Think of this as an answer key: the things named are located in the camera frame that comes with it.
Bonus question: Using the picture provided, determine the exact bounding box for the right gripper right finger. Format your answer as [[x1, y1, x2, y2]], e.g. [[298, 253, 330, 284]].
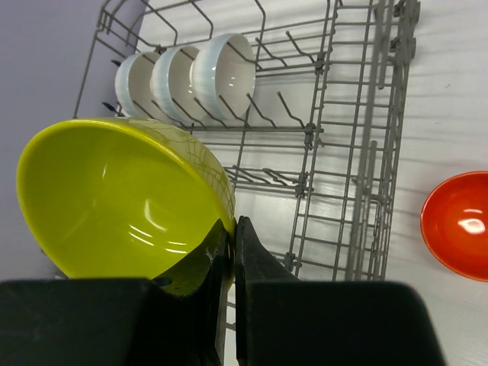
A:
[[236, 217, 445, 365]]

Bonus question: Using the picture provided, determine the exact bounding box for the grey wire dish rack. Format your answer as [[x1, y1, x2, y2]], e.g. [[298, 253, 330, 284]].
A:
[[72, 0, 422, 332]]

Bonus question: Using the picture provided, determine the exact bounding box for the lime green bowl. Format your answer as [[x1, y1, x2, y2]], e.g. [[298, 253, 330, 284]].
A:
[[16, 117, 236, 294]]

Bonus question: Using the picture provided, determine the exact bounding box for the orange bowl left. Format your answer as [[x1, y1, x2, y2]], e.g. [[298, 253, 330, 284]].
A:
[[420, 171, 487, 282]]

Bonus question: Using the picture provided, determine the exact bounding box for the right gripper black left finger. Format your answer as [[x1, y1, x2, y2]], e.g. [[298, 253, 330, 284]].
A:
[[1, 221, 229, 365]]

